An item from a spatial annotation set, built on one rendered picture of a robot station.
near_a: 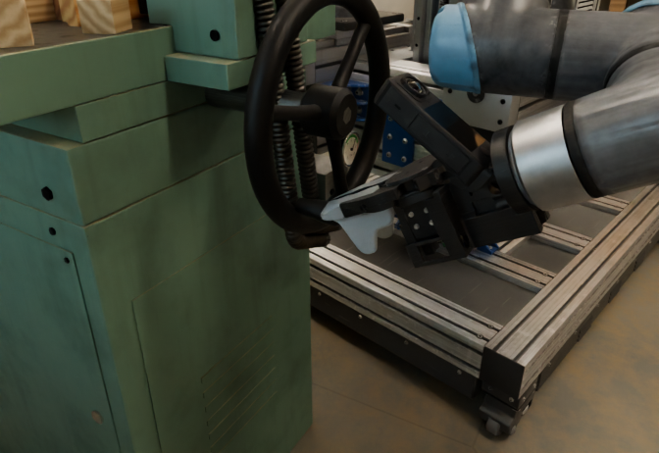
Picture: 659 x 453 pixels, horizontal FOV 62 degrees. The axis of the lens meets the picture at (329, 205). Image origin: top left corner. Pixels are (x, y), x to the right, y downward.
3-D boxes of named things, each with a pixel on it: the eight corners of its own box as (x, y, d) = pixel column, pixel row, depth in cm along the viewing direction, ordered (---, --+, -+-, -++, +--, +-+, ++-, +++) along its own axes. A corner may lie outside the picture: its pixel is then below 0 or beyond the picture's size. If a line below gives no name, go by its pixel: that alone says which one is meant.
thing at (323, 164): (327, 216, 99) (327, 175, 95) (272, 200, 104) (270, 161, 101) (349, 198, 105) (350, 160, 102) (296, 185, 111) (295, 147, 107)
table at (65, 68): (52, 151, 44) (33, 75, 41) (-128, 97, 58) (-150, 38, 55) (386, 39, 90) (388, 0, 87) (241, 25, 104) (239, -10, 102)
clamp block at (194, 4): (235, 61, 60) (229, -28, 56) (149, 49, 66) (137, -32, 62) (310, 41, 71) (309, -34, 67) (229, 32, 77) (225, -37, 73)
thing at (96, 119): (82, 144, 57) (75, 106, 55) (-29, 113, 66) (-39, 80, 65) (299, 70, 87) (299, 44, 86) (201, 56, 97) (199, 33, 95)
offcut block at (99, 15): (101, 27, 62) (95, -5, 60) (132, 28, 61) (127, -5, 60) (81, 33, 58) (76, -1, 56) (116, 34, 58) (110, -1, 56)
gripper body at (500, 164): (406, 271, 49) (538, 243, 42) (367, 184, 48) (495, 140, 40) (437, 235, 55) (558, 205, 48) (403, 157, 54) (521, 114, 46)
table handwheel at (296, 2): (347, -90, 53) (419, 75, 78) (193, -86, 62) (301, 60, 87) (228, 181, 47) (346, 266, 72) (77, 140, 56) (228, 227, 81)
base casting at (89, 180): (80, 229, 59) (62, 149, 55) (-157, 137, 86) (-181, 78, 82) (309, 121, 93) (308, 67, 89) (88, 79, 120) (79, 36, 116)
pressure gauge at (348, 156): (342, 181, 95) (343, 137, 91) (324, 177, 97) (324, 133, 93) (360, 170, 100) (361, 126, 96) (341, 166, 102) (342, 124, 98)
